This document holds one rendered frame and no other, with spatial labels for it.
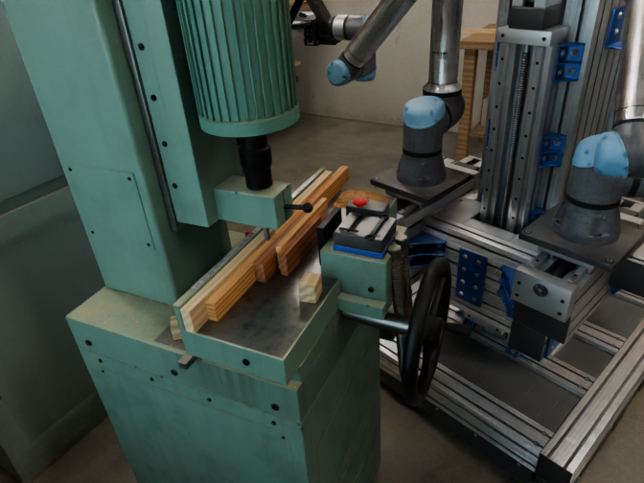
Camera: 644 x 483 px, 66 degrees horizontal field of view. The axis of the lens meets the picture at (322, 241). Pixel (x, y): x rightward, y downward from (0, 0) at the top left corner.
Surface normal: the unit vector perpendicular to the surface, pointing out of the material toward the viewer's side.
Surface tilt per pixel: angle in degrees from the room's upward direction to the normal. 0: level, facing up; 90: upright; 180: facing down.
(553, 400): 0
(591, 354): 0
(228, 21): 90
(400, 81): 90
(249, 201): 90
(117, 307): 0
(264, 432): 90
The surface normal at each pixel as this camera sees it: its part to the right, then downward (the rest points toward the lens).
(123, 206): -0.42, 0.50
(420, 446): -0.07, -0.85
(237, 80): 0.03, 0.52
